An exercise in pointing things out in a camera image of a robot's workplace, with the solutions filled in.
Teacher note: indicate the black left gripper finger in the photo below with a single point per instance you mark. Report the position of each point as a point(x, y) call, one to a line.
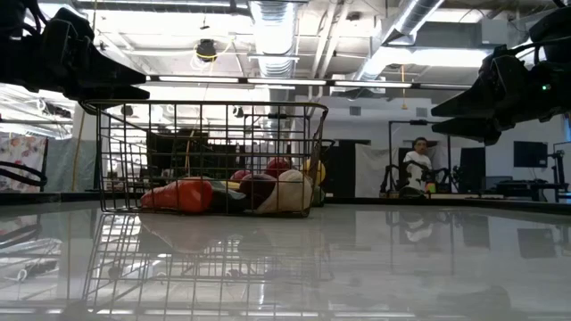
point(111, 93)
point(85, 62)

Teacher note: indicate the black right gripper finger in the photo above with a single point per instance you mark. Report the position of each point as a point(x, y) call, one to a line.
point(473, 129)
point(495, 96)

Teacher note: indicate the orange carrot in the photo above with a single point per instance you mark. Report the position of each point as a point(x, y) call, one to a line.
point(178, 196)

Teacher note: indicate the dark green cucumber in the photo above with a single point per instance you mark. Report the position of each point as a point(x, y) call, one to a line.
point(225, 200)

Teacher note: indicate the yellow lemon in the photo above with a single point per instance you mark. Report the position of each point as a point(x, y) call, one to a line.
point(317, 171)

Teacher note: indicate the red tomato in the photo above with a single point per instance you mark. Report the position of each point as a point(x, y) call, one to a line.
point(276, 166)

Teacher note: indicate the beige garlic bulb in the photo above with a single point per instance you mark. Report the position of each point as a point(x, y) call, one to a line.
point(290, 194)

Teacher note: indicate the black standing monitor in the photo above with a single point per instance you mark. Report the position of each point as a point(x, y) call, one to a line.
point(472, 162)

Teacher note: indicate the person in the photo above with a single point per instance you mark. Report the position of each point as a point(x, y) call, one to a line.
point(417, 165)

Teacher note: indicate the background work table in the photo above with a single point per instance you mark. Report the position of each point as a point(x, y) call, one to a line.
point(526, 185)

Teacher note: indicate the grey-green partition panel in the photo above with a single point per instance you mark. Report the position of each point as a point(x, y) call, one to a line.
point(67, 165)

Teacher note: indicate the floral cloth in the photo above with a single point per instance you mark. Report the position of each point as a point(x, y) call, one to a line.
point(22, 151)

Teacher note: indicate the black ceiling device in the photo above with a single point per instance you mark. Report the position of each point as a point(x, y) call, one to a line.
point(206, 49)

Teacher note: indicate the white hanging sheet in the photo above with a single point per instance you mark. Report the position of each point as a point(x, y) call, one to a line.
point(370, 167)

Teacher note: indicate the black wall monitor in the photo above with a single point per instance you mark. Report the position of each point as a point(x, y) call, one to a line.
point(531, 153)

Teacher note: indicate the slanted silver ventilation duct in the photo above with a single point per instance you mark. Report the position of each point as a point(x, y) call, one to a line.
point(412, 15)

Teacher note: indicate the round silver ventilation duct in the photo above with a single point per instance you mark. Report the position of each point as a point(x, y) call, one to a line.
point(273, 35)

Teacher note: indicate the long ceiling light rail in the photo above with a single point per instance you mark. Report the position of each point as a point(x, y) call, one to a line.
point(285, 82)

